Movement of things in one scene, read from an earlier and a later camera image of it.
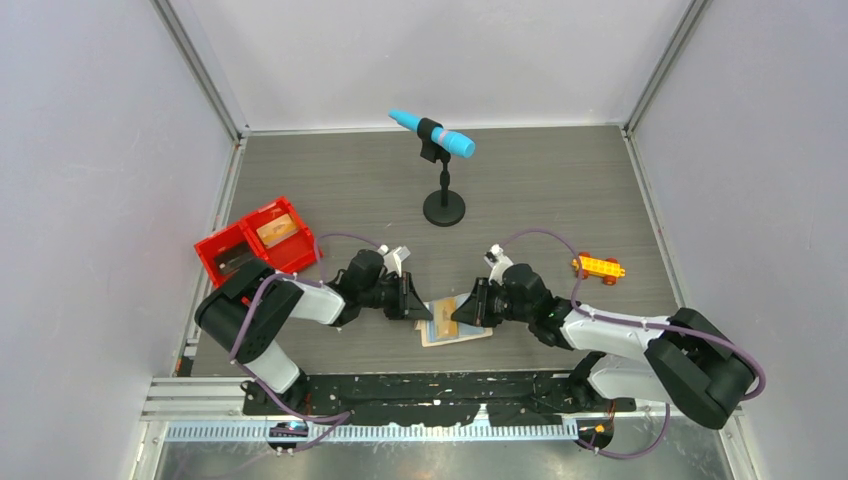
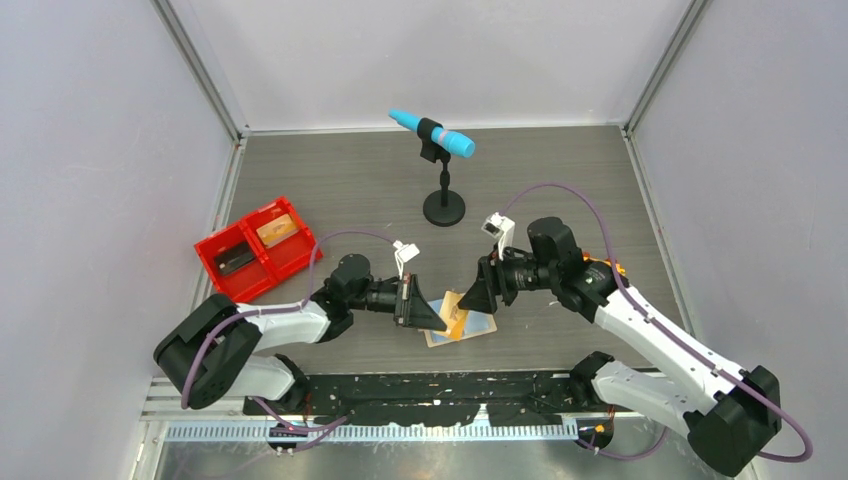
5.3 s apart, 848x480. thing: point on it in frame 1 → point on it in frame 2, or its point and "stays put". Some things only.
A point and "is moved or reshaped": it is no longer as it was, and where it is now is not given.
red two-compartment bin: [276, 234] stays put
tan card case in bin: [277, 230] stays put
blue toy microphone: [450, 141] stays put
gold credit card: [443, 310] is moved or reshaped
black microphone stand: [445, 207] stays put
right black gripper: [474, 309] → [482, 296]
